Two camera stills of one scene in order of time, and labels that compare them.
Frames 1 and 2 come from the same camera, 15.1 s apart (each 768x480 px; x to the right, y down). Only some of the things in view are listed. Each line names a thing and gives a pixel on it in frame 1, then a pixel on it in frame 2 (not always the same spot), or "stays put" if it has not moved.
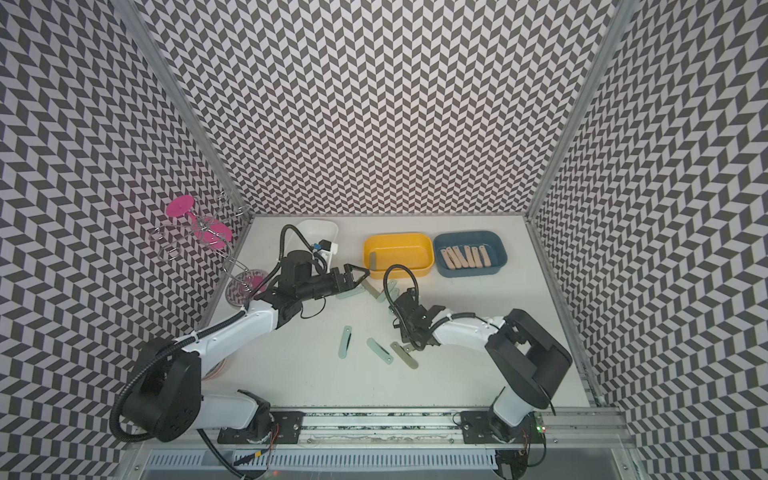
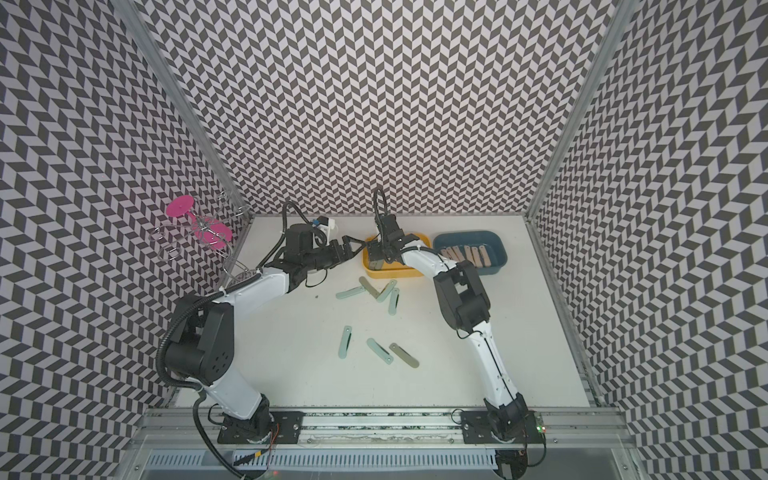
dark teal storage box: [495, 243] stays put
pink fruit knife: [476, 257] stays put
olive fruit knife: [370, 288] stays put
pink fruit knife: [460, 256] stays put
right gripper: [405, 336] → [375, 250]
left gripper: [336, 275] → [347, 248]
